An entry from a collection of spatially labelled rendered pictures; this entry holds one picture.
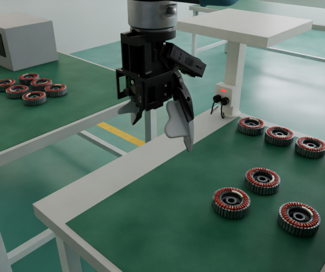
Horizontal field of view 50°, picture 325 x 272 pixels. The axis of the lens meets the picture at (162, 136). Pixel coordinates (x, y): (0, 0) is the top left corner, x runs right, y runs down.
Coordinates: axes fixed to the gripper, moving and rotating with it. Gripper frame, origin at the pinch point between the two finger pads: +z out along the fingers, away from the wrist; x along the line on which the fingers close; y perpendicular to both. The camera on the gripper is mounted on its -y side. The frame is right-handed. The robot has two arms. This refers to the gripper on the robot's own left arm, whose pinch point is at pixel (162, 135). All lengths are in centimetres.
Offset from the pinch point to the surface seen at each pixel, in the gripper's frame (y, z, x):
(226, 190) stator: -36, 37, -6
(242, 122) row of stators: -79, 37, -28
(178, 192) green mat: -28, 40, -19
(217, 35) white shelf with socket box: -59, -3, -31
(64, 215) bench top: 4, 40, -37
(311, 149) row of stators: -77, 36, 2
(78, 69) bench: -75, 40, -145
